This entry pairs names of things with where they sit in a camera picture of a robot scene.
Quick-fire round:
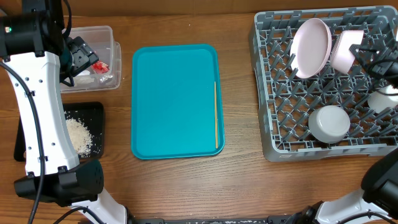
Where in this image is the white napkin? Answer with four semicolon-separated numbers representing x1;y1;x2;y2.
74;70;95;86

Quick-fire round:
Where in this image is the red snack wrapper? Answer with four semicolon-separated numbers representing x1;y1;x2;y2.
91;60;109;74

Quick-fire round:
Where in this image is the white round bowl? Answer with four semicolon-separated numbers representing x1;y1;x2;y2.
330;30;364;74

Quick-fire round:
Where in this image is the white paper cup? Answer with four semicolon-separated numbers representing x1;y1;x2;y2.
368;85;397;113

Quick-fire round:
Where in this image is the white round plate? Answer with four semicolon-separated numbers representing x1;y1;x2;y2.
290;18;332;79

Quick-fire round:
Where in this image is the grey green bowl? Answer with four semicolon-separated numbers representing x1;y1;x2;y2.
308;105;351;144

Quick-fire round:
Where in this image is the white rice pile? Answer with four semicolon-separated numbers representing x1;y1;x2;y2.
66;118;93;156

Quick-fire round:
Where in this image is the wooden chopstick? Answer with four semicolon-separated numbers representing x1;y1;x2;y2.
214;82;219;149

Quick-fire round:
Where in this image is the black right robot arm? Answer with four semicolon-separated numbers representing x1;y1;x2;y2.
285;44;397;224

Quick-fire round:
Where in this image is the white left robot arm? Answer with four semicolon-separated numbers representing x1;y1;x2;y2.
1;1;134;223

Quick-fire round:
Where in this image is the clear plastic bin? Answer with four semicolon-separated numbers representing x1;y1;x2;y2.
60;26;122;93

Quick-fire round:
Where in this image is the black plastic tray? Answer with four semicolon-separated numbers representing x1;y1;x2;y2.
13;101;105;162

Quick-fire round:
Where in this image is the grey dish rack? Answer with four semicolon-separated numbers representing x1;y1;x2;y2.
249;6;397;162

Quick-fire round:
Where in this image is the teal plastic tray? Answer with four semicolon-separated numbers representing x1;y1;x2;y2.
131;44;225;160

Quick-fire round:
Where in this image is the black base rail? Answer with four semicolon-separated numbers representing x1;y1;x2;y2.
136;215;290;224

